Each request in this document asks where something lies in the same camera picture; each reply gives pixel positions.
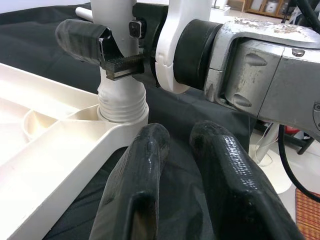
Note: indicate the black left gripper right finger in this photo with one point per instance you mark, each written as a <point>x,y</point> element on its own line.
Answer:
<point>237,195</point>

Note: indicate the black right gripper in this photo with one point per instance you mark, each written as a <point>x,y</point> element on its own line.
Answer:
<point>125,67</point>

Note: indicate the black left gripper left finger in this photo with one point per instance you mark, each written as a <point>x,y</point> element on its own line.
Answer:
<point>135,187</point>

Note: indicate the white plastic table leg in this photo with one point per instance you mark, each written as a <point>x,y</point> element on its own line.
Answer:
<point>83,13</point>
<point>120,45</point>

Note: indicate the white plastic table top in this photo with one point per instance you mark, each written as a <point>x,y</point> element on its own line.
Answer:
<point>37,150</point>

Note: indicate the orange woven floor mat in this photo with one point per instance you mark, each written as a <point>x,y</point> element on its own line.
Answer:
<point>308,215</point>

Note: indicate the black metal table leg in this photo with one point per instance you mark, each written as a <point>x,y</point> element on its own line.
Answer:
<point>306,146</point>

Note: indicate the wooden cabinet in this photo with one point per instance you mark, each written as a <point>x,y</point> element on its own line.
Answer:
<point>265,7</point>

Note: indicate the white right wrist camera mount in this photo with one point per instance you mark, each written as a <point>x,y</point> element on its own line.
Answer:
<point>167,50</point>

